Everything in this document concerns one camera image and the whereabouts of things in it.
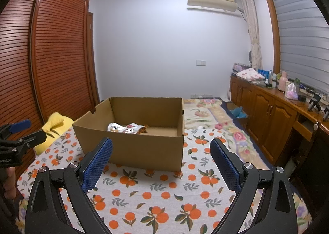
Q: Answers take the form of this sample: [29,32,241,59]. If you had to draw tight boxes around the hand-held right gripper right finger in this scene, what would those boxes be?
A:
[209,138,299,234]

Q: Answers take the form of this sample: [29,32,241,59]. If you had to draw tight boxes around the silver red-print snack packet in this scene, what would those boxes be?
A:
[107,122,142,134]

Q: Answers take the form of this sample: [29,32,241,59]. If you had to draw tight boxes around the wooden louvered wardrobe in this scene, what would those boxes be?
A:
[0,0,101,173]

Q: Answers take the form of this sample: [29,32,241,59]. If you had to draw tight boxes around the brown cardboard box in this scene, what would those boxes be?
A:
[72,97,185,172]

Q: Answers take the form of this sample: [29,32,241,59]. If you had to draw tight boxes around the grey window blind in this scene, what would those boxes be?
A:
[270,0,329,96]

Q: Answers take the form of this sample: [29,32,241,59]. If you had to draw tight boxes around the wooden window frame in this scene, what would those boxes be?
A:
[262,0,283,75]

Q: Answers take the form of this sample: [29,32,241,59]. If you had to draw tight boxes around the floral blanket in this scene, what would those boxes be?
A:
[184,98,313,234]

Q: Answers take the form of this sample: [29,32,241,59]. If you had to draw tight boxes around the cream curtain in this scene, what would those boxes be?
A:
[238,0,263,70]

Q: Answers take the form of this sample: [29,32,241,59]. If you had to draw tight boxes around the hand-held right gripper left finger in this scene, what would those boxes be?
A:
[24,137,114,234]

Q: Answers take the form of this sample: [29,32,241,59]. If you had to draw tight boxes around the person's left hand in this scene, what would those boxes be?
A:
[4,167,17,198]

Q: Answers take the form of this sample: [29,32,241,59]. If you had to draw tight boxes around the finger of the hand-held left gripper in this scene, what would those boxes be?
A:
[15,130,47,149]
[0,119,32,140]

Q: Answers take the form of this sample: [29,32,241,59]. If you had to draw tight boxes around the orange fruit print bedsheet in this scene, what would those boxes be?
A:
[18,126,313,234]

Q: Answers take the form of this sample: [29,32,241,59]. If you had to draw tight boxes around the teal cloth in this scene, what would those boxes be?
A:
[230,107,248,119]

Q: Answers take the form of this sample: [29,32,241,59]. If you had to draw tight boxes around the purple tissue pack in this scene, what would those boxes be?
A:
[286,82,299,100]

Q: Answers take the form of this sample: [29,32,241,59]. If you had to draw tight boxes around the pink thermos bottle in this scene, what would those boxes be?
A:
[278,72,288,92]

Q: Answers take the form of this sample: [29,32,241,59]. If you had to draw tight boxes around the wooden sideboard cabinet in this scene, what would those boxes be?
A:
[229,75,329,173]

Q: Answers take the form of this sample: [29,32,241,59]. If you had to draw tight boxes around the black mini tripod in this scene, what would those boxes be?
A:
[308,94,322,114]

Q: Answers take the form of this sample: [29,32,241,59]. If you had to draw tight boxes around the yellow plush pillow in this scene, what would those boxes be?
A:
[33,112,74,156]

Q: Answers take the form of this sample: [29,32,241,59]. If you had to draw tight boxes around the purple patterned package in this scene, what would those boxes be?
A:
[233,63,251,72]

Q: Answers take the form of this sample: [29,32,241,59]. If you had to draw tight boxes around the folded floral cloth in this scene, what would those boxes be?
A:
[236,68,265,81]

